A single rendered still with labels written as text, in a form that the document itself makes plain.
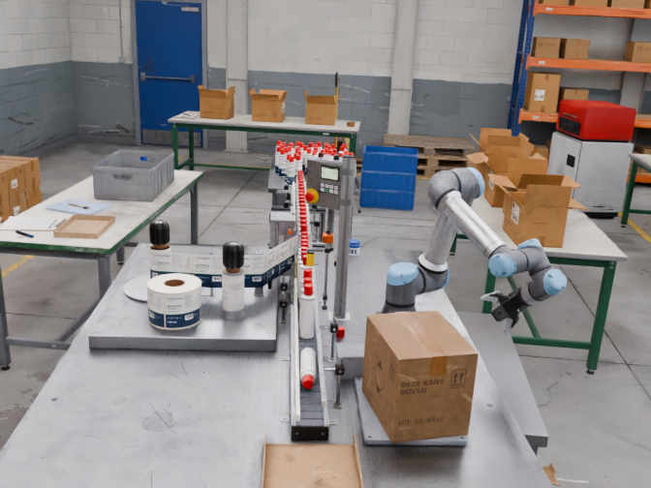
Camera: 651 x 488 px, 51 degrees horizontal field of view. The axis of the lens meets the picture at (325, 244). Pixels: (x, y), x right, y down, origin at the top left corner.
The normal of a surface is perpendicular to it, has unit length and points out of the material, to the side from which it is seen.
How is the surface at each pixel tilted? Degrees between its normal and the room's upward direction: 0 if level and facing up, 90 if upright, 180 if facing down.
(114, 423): 0
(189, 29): 90
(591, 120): 90
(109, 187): 90
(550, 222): 91
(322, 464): 0
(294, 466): 0
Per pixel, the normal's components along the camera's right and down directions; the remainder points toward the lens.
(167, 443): 0.04, -0.95
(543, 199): 0.01, 0.47
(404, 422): 0.24, 0.32
